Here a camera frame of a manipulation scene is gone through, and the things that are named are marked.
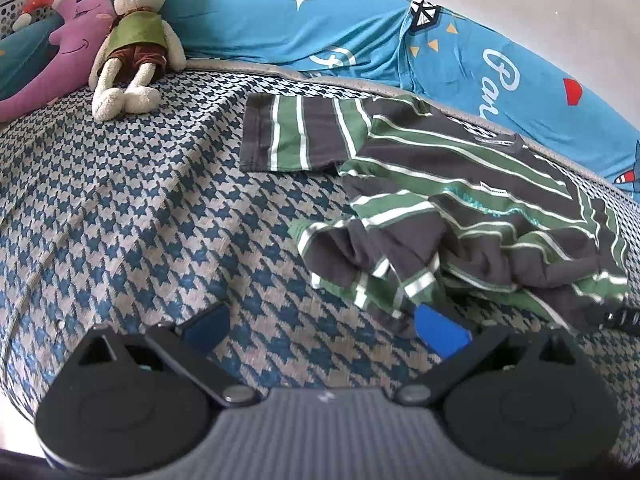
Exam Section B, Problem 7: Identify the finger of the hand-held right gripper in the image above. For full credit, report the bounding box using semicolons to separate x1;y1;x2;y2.
600;309;640;335

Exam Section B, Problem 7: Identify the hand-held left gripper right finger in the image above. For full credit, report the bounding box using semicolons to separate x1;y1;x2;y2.
395;304;583;408

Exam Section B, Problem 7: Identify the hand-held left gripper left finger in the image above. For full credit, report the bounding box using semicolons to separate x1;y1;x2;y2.
75;304;258;408

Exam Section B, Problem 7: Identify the green grey striped T-shirt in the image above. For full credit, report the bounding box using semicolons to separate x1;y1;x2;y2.
239;92;632;338

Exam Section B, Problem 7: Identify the blue houndstooth mattress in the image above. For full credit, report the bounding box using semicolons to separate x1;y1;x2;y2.
0;57;640;461

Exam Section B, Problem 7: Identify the white rabbit plush toy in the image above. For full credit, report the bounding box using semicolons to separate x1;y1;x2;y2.
90;0;187;122

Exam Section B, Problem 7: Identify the purple moon plush pillow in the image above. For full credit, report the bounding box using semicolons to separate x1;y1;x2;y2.
0;0;118;123

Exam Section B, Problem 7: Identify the blue printed pillow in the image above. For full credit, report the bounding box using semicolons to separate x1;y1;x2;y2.
162;0;640;191

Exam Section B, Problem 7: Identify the teal pillow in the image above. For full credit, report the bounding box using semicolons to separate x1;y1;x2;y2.
0;15;63;103

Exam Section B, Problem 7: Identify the white perforated plastic basket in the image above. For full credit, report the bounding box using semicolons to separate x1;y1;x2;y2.
0;0;38;36

